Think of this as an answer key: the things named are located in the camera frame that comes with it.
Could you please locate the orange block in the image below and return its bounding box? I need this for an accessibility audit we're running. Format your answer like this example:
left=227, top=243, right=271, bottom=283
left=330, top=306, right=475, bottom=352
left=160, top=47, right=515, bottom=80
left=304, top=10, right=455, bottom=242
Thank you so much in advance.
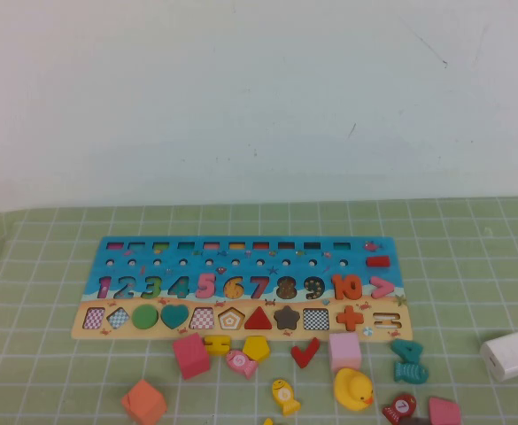
left=120, top=378, right=168, bottom=425

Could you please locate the teal striped fish piece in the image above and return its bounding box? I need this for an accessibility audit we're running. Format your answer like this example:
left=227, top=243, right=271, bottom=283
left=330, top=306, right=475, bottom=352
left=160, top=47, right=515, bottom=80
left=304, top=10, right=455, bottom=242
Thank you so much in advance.
left=393, top=360, right=429, bottom=385

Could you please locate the green circle piece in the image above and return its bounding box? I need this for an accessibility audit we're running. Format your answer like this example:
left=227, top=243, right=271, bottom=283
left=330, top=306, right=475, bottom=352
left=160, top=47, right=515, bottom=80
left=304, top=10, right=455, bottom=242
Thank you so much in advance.
left=131, top=304, right=159, bottom=331

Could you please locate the light pink square block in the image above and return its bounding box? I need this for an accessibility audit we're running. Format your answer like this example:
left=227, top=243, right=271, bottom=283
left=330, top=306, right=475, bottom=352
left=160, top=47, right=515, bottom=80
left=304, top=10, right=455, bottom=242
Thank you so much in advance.
left=328, top=331, right=361, bottom=373

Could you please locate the red fish numbered seven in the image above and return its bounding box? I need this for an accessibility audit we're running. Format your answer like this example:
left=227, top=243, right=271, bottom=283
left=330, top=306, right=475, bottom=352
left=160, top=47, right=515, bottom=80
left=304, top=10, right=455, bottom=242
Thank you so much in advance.
left=381, top=393, right=418, bottom=421

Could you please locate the teal number four piece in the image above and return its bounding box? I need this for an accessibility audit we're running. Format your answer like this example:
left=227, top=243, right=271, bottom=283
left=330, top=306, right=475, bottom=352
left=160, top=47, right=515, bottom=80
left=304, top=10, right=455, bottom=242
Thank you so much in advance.
left=390, top=338, right=424, bottom=367

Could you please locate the orange number ten piece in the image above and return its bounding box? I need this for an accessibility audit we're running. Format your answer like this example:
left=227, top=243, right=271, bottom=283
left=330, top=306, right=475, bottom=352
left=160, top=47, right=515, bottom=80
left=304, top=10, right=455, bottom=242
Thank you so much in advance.
left=331, top=274, right=364, bottom=301

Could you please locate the yellow equals sign piece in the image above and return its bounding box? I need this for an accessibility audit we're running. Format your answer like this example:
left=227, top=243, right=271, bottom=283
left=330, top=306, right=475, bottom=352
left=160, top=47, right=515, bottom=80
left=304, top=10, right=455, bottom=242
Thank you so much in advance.
left=203, top=335, right=232, bottom=357

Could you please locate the yellow fish numbered six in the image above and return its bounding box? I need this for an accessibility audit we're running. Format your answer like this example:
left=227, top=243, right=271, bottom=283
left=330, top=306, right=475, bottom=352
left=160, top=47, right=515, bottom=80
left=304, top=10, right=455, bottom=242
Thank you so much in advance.
left=271, top=378, right=302, bottom=417

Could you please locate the green number three piece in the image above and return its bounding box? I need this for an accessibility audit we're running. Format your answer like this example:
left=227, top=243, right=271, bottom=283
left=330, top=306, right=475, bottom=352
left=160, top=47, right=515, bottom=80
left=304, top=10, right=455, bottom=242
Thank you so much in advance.
left=141, top=274, right=162, bottom=299

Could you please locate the dark pink trapezoid block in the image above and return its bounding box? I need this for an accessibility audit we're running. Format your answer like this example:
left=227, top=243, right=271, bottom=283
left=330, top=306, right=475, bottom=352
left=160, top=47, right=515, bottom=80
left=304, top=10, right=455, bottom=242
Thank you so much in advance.
left=172, top=332, right=212, bottom=381

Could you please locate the green checked tablecloth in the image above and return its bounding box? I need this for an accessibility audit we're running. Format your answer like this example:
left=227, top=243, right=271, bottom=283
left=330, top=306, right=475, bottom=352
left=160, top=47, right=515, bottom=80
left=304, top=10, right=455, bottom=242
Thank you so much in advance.
left=0, top=197, right=518, bottom=425

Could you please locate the yellow rubber duck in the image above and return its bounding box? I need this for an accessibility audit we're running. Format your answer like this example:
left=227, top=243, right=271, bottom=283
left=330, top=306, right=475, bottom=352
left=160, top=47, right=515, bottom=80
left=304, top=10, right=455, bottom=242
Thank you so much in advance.
left=332, top=367, right=375, bottom=409

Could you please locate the pink rhombus block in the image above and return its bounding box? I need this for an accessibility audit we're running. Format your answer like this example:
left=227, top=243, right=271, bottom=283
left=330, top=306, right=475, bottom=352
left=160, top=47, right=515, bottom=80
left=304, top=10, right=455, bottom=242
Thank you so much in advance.
left=427, top=396, right=462, bottom=425

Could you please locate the pink number five piece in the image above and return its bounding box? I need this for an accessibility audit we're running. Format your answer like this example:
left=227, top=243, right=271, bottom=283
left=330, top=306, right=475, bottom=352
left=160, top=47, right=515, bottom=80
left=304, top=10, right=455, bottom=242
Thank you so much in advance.
left=195, top=273, right=218, bottom=299

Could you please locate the pink greater-than sign piece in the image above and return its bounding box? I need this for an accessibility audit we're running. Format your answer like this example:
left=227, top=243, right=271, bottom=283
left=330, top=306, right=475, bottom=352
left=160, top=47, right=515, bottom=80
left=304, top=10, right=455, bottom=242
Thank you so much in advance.
left=369, top=276, right=395, bottom=299

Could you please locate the orange plus sign piece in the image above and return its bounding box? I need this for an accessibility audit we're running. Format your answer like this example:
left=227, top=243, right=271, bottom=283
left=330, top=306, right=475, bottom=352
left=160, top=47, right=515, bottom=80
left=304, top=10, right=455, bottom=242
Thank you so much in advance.
left=336, top=305, right=365, bottom=332

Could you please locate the pink fish numbered five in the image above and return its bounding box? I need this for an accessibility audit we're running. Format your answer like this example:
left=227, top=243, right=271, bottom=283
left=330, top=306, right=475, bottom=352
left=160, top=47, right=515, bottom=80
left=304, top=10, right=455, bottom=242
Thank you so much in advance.
left=225, top=349, right=259, bottom=380

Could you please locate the wooden number shape puzzle board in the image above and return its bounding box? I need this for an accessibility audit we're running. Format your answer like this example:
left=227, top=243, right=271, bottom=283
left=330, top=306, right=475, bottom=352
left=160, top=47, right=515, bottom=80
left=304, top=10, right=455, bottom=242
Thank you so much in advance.
left=71, top=236, right=414, bottom=342

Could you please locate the white box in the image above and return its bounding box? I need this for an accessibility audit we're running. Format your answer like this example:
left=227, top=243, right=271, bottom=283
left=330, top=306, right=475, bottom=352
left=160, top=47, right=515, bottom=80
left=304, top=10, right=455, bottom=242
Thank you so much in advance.
left=479, top=330, right=518, bottom=383

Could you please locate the red triangle piece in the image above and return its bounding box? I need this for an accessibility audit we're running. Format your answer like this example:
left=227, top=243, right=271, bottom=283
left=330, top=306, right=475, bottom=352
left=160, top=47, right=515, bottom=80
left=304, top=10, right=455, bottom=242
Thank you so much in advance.
left=243, top=306, right=273, bottom=331

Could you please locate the red check mark piece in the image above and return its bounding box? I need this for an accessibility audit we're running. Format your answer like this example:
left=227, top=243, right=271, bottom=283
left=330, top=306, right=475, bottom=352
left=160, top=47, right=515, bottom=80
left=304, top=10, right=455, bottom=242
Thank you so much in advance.
left=290, top=336, right=321, bottom=369

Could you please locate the yellow pentagon piece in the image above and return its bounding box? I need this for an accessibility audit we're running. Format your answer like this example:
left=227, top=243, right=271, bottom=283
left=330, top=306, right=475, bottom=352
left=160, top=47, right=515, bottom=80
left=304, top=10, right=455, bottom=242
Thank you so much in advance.
left=242, top=335, right=272, bottom=363

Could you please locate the teal heart piece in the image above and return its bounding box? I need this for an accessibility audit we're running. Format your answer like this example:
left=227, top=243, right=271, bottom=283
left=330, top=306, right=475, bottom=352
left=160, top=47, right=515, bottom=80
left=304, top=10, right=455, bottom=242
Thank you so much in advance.
left=159, top=304, right=190, bottom=330

